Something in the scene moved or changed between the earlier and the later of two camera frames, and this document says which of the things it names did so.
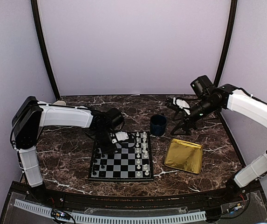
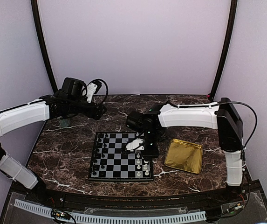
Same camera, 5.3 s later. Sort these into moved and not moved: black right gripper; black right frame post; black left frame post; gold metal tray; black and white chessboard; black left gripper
Moved: black left gripper; black right gripper
Not moved: black and white chessboard; black right frame post; gold metal tray; black left frame post
